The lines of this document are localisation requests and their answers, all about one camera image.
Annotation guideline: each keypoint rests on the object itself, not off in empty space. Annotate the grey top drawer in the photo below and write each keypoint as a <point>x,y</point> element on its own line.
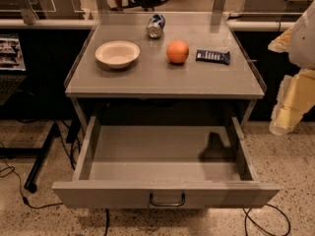
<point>164,167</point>

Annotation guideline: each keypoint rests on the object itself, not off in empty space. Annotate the blue soda can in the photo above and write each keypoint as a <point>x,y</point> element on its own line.
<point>155,25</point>

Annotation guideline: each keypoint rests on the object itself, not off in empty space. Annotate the white bowl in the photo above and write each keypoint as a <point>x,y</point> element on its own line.
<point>117,54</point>

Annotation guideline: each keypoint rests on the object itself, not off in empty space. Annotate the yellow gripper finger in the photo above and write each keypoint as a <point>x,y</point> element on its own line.
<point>295,98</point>
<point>281,43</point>

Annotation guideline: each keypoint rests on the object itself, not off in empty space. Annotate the orange fruit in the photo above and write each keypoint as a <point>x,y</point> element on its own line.
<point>177,51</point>

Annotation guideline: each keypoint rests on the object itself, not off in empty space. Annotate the grey drawer cabinet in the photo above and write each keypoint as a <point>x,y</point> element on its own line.
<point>153,76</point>

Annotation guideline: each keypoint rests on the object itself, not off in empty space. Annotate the black keyboard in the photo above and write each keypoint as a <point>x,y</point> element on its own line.
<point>8,85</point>

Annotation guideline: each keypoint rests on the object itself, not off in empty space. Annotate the black table stand leg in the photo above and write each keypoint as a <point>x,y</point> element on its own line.
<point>38,153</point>

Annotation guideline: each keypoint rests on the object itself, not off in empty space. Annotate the dark blue snack bar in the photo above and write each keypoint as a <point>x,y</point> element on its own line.
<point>213,56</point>

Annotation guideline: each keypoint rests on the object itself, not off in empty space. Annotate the computer monitor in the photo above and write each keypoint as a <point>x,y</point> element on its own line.
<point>11,54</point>

